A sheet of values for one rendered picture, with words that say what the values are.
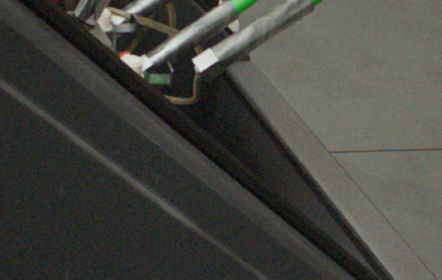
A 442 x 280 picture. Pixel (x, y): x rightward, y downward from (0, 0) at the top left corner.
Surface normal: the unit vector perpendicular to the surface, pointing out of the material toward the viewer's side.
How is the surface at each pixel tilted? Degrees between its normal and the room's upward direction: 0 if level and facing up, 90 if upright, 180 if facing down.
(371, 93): 0
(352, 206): 0
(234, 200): 74
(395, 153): 0
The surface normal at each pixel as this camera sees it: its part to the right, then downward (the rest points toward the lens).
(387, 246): 0.15, -0.85
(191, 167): 0.65, 0.21
